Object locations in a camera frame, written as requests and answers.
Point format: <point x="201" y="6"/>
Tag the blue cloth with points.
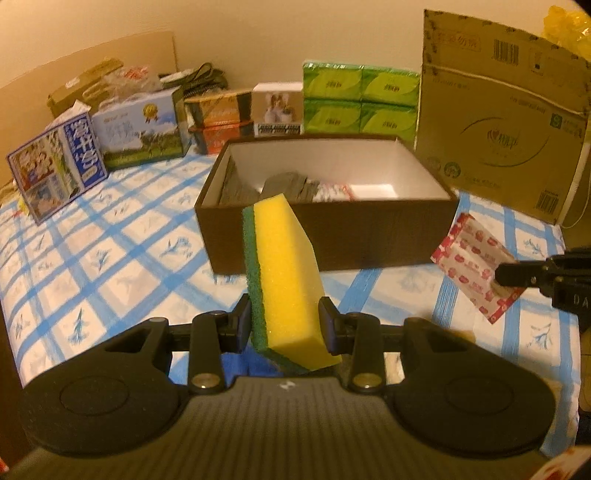
<point x="248" y="363"/>

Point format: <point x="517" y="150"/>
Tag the white product box with photo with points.
<point x="277" y="108"/>

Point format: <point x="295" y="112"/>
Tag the large brown cardboard carton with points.
<point x="503" y="113"/>

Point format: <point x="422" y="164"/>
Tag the cow picture milk box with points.
<point x="145" y="128"/>

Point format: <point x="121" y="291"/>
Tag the dark grey cloth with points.
<point x="294" y="187"/>

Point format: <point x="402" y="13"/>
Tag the flat brown cardboard box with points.
<point x="87" y="87"/>

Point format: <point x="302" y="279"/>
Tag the green tissue pack bundle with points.
<point x="360" y="99"/>

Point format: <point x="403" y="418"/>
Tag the clear plastic bag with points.
<point x="130" y="80"/>

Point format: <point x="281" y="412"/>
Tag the blue checked bed sheet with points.
<point x="130" y="249"/>

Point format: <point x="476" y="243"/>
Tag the yellow green sponge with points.
<point x="284" y="286"/>

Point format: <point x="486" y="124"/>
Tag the black bag with straps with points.
<point x="205" y="77"/>

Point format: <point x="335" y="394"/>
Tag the blue white milk carton box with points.
<point x="57" y="166"/>

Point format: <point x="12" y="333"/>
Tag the bag of cotton swabs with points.
<point x="330" y="192"/>

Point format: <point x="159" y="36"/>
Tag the orange black food box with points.
<point x="220" y="108"/>

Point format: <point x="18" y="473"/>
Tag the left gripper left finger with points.
<point x="213" y="334"/>

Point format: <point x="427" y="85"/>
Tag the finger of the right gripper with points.
<point x="530" y="274"/>

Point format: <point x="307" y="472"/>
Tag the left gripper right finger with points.
<point x="358" y="337"/>

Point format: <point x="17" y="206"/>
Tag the red black food box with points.
<point x="210" y="140"/>

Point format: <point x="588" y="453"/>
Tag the brown open cardboard box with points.
<point x="402" y="215"/>

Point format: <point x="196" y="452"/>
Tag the red patterned plastic packet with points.
<point x="469" y="255"/>

